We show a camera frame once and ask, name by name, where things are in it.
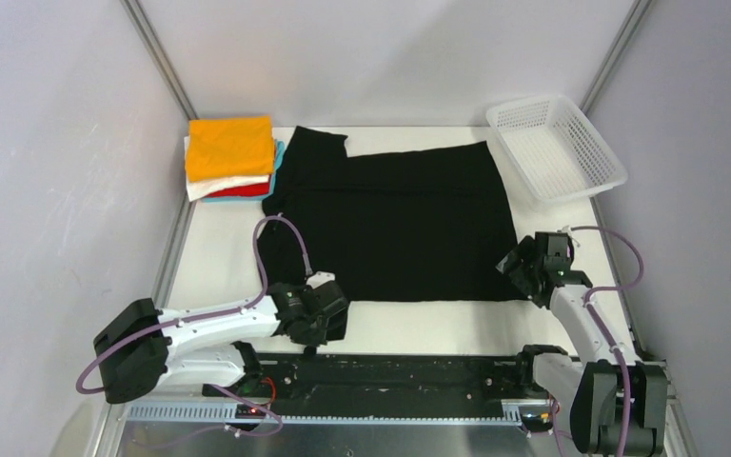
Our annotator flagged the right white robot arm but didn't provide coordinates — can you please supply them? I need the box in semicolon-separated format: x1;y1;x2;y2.
496;228;668;456

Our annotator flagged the aluminium frame rail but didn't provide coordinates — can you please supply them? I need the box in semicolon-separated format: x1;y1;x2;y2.
112;352;669;430

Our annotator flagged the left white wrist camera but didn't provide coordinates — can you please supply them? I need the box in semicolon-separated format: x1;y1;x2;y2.
306;271;335;288

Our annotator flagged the white plastic mesh basket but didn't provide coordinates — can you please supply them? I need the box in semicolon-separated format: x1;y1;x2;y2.
485;94;628;207

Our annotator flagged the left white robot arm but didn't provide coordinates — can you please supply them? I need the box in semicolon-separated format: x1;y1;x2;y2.
93;272;349;404

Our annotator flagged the light blue folded t-shirt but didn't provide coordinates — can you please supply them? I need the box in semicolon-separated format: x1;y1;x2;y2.
202;141;286;202

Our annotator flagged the orange folded t-shirt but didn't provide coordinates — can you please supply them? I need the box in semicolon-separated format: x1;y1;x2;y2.
185;116;276;182

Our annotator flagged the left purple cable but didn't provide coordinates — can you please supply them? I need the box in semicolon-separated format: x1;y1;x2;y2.
75;214;316;452

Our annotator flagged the red folded t-shirt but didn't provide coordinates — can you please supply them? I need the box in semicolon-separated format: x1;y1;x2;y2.
206;182;272;199

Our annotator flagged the black t-shirt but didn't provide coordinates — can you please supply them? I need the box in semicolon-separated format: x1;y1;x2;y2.
255;126;527;345

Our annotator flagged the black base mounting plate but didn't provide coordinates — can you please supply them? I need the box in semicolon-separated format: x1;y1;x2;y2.
201;352;594;419

